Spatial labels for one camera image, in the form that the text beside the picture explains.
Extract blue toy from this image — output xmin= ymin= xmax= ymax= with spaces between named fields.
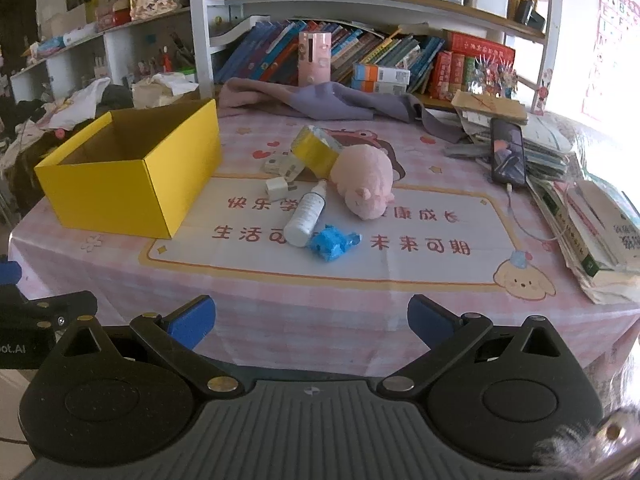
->
xmin=307 ymin=224 xmax=362 ymax=262

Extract pink plush pig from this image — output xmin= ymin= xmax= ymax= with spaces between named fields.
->
xmin=330 ymin=144 xmax=395 ymax=220

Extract white spray bottle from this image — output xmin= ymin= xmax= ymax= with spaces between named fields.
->
xmin=283 ymin=180 xmax=328 ymax=248

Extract yellow tape roll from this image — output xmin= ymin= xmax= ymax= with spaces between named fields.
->
xmin=291 ymin=125 xmax=343 ymax=179

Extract white charger plug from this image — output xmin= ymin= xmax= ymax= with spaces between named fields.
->
xmin=262 ymin=153 xmax=306 ymax=182

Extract pink printed tablecloth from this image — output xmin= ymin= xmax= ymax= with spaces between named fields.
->
xmin=9 ymin=113 xmax=639 ymax=376

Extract yellow cardboard box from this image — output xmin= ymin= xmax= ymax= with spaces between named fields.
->
xmin=35 ymin=100 xmax=222 ymax=238

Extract white clothes pile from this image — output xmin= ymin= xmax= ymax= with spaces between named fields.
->
xmin=1 ymin=77 xmax=134 ymax=172

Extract stack of papers and books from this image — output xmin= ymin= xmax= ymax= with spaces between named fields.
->
xmin=452 ymin=91 xmax=639 ymax=304

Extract black smartphone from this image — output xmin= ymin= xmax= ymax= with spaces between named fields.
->
xmin=490 ymin=118 xmax=526 ymax=188

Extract purple pink towel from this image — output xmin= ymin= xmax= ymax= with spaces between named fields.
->
xmin=217 ymin=78 xmax=465 ymax=144

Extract red dictionary books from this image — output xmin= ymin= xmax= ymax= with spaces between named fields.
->
xmin=427 ymin=30 xmax=515 ymax=101

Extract orange white medicine boxes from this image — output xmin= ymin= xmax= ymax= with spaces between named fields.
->
xmin=350 ymin=63 xmax=411 ymax=96

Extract pink pencil holder box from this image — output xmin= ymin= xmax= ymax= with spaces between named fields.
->
xmin=297 ymin=32 xmax=332 ymax=87

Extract row of blue books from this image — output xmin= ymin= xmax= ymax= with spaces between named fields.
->
xmin=215 ymin=20 xmax=444 ymax=93

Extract white bookshelf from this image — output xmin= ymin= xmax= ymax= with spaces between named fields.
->
xmin=10 ymin=0 xmax=561 ymax=114

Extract white charging cable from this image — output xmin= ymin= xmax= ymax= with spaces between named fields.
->
xmin=503 ymin=181 xmax=576 ymax=244

